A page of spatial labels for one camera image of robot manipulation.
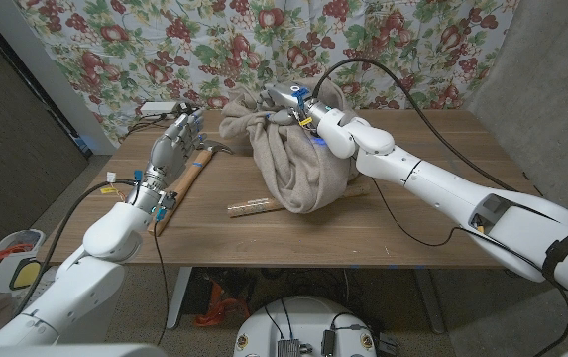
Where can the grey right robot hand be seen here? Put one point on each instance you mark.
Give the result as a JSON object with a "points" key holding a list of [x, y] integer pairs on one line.
{"points": [[283, 101]]}

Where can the white bin with yellow pad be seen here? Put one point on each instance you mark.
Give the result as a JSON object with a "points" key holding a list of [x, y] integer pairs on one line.
{"points": [[6, 268]]}

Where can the grey electronics module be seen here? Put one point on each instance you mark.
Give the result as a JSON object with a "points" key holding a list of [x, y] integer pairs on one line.
{"points": [[288, 348]]}

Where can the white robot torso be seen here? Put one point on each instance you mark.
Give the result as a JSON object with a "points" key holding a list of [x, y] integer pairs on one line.
{"points": [[303, 317]]}

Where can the white sneaker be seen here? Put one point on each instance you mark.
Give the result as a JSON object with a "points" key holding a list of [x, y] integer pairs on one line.
{"points": [[48, 287]]}

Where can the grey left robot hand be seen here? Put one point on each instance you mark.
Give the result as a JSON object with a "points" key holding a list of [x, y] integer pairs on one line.
{"points": [[169, 154]]}

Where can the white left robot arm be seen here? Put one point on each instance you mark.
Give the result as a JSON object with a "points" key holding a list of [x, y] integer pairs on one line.
{"points": [[80, 292]]}

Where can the grey metal table leg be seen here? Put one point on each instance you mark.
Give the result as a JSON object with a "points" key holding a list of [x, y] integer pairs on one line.
{"points": [[177, 302], [432, 307]]}

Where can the brown wrapping paper roll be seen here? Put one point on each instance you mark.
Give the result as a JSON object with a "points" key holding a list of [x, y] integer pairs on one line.
{"points": [[254, 206]]}

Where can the black adapter block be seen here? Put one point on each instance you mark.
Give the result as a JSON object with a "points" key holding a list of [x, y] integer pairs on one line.
{"points": [[328, 343]]}

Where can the white power strip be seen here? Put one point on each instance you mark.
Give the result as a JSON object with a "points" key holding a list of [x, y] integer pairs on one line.
{"points": [[157, 108]]}

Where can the floral fruit print backdrop cloth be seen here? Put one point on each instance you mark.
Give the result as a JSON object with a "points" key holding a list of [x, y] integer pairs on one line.
{"points": [[214, 39]]}

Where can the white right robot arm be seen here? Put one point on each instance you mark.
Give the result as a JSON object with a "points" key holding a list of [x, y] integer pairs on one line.
{"points": [[462, 193]]}

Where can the beige fleece coat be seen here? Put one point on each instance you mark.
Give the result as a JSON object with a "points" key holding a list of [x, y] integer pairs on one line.
{"points": [[293, 168]]}

